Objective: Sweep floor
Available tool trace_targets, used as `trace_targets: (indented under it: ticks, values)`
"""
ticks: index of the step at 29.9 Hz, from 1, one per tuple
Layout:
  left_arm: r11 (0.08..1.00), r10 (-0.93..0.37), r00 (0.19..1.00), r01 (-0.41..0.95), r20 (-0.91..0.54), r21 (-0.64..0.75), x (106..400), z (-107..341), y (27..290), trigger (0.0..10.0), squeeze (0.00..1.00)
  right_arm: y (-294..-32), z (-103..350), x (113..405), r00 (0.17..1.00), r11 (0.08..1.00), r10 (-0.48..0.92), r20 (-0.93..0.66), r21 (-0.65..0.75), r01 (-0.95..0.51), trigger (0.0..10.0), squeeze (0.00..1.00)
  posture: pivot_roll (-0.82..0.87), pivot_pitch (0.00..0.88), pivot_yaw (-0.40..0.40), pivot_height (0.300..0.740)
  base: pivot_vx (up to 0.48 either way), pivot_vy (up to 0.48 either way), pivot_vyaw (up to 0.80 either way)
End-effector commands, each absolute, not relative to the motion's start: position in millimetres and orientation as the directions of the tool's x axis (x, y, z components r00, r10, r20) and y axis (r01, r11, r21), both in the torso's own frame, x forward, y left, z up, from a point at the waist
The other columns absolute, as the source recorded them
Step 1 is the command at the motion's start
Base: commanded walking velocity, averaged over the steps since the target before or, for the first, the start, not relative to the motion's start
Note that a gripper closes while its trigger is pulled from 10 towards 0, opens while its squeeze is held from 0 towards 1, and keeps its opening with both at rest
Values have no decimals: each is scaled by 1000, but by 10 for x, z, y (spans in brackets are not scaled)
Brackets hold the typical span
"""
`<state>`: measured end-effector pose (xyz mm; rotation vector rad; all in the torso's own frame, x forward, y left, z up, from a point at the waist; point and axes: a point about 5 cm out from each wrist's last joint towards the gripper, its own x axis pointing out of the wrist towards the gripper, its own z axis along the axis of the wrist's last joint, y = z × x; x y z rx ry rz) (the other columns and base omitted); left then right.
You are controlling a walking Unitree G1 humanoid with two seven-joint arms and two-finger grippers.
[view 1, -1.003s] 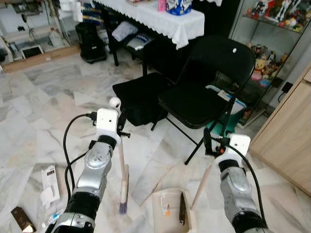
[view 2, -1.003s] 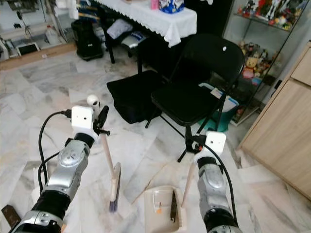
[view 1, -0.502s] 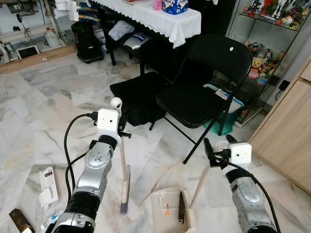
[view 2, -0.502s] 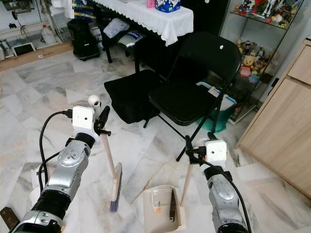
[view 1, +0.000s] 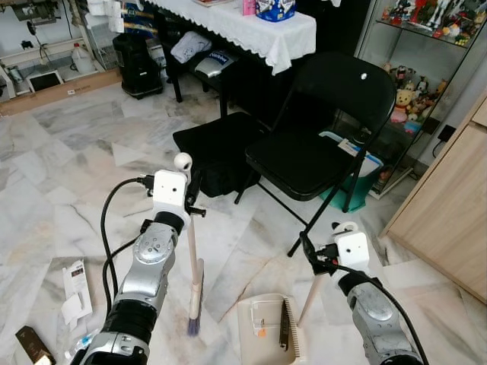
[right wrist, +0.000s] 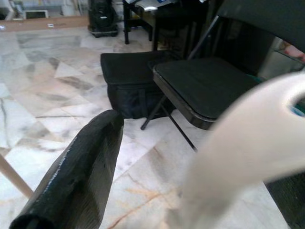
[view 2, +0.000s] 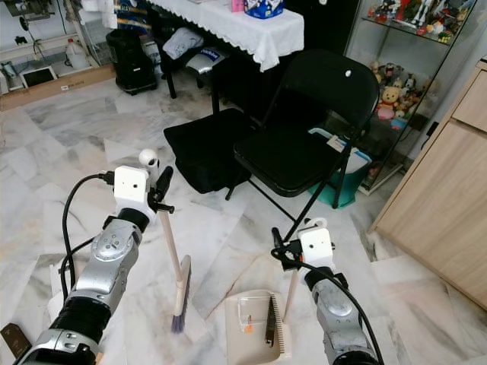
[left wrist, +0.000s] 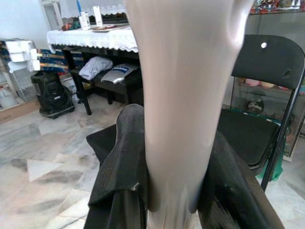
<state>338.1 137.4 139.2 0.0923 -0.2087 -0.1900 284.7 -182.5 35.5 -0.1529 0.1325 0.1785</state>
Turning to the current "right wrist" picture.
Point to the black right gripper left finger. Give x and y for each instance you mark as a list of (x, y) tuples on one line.
[(78, 181)]

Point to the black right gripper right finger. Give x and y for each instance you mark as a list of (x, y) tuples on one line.
[(290, 202)]

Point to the beige broom blue bristles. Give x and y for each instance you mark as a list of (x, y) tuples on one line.
[(14, 176)]

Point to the black soft bag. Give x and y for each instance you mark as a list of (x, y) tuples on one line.
[(128, 78)]

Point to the black folding chair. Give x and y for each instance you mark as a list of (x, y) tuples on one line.
[(202, 86)]

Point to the long cardboard box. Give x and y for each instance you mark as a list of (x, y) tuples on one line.
[(35, 23)]

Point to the black table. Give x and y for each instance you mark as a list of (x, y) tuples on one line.
[(126, 23)]

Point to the black wheeled bag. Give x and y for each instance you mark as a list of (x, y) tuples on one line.
[(102, 16)]

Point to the white framed panel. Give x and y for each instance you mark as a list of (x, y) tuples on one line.
[(35, 14)]

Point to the silver wrapped package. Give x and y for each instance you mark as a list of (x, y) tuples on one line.
[(147, 6)]

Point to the white blue package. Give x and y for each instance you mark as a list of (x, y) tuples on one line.
[(166, 1)]

